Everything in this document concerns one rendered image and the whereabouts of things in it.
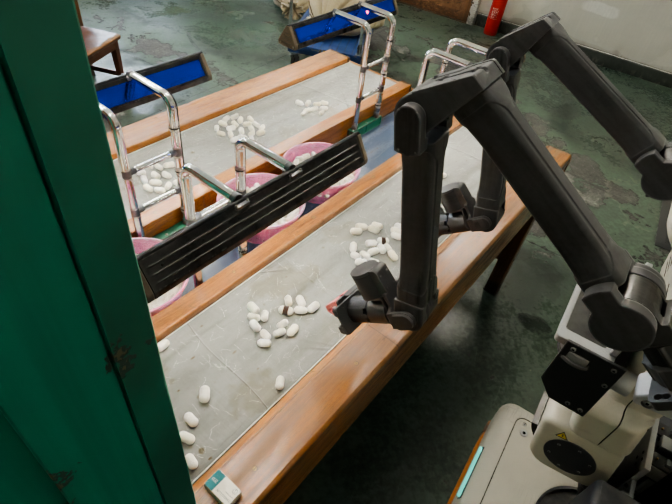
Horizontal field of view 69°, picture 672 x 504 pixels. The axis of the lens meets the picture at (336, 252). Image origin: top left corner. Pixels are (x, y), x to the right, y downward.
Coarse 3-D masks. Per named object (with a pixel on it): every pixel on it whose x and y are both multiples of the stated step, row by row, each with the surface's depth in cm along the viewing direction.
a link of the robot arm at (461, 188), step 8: (448, 184) 124; (456, 184) 121; (464, 184) 121; (448, 192) 120; (456, 192) 120; (464, 192) 120; (448, 200) 121; (456, 200) 120; (464, 200) 120; (472, 200) 122; (448, 208) 122; (456, 208) 121; (472, 208) 121; (472, 216) 120; (480, 216) 117; (472, 224) 119; (480, 224) 117; (488, 224) 116
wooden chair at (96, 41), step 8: (88, 32) 291; (96, 32) 292; (104, 32) 293; (88, 40) 284; (96, 40) 285; (104, 40) 285; (112, 40) 287; (88, 48) 276; (96, 48) 276; (104, 48) 285; (112, 48) 292; (88, 56) 270; (96, 56) 280; (104, 56) 287; (112, 56) 299; (120, 56) 301; (120, 64) 303; (104, 72) 310; (112, 72) 308; (120, 72) 305
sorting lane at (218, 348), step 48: (384, 192) 162; (336, 240) 142; (240, 288) 125; (288, 288) 127; (336, 288) 129; (192, 336) 113; (240, 336) 115; (288, 336) 116; (336, 336) 118; (192, 384) 105; (240, 384) 106; (288, 384) 107; (192, 432) 97; (240, 432) 98; (192, 480) 91
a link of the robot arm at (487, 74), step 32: (480, 64) 62; (416, 96) 63; (448, 96) 61; (480, 96) 59; (480, 128) 62; (512, 128) 60; (512, 160) 62; (544, 160) 61; (544, 192) 62; (576, 192) 63; (544, 224) 64; (576, 224) 62; (576, 256) 64; (608, 256) 62; (608, 288) 61; (608, 320) 63; (640, 320) 61
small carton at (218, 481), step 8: (216, 472) 88; (208, 480) 87; (216, 480) 87; (224, 480) 87; (208, 488) 86; (216, 488) 86; (224, 488) 86; (232, 488) 86; (216, 496) 85; (224, 496) 85; (232, 496) 85; (240, 496) 87
